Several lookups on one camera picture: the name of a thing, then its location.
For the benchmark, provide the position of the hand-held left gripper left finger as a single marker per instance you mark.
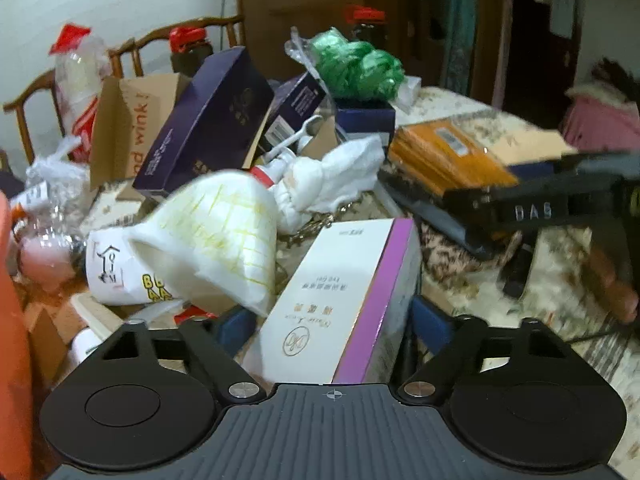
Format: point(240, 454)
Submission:
point(232, 332)

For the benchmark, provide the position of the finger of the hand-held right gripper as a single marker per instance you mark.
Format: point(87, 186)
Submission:
point(530, 210)
point(595, 166)

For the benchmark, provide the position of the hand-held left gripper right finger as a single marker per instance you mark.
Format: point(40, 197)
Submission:
point(430, 327)

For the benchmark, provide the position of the white box purple side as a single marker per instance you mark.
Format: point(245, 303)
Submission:
point(330, 300)

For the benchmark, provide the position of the green garbage bag roll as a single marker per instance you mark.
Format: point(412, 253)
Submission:
point(115, 270)

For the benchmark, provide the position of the white knotted cloth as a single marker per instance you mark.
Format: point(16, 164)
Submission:
point(330, 175)

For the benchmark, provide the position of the orange plastic basin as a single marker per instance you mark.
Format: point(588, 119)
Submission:
point(12, 335)

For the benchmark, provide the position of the person's right hand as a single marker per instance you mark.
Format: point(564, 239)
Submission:
point(615, 280)

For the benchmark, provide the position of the pink fur-trimmed jacket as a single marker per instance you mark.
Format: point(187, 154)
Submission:
point(605, 115)

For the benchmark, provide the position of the kraft paper envelope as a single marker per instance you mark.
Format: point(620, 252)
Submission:
point(535, 147)

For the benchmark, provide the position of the white yellow-grid plastic bag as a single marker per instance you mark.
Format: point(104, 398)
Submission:
point(215, 240)

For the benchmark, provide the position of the stack of orange packets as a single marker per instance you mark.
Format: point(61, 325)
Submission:
point(450, 155)

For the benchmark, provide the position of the floral quilted tablecloth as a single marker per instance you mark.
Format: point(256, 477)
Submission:
point(555, 310)

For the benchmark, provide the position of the white spray bottle red label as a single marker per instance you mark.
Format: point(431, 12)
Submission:
point(280, 160)

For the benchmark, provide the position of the navy cube box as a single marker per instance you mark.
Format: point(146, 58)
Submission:
point(365, 120)

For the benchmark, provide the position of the teal curtain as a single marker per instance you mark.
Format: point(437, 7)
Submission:
point(465, 20)

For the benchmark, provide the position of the clear pink bottle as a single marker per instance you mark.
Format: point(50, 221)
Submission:
point(42, 260)

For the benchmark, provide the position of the large dark purple box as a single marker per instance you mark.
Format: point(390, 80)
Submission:
point(210, 125)

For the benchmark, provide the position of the green plastic bag bunch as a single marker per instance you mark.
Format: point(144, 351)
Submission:
point(360, 65)

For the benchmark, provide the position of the dark purple barcode box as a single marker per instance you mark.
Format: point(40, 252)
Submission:
point(292, 110)

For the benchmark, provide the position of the clear plastic bag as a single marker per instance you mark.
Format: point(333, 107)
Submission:
point(55, 185)

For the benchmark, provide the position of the brown cardboard box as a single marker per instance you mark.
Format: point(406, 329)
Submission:
point(120, 130)

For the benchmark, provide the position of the dark bottle red lid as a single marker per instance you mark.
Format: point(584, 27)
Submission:
point(367, 22)
point(189, 50)

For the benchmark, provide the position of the clear snack bag red top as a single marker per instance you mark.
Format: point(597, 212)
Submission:
point(77, 85)

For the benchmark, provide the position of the wooden chair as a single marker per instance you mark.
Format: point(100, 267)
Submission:
point(150, 40)
point(25, 110)

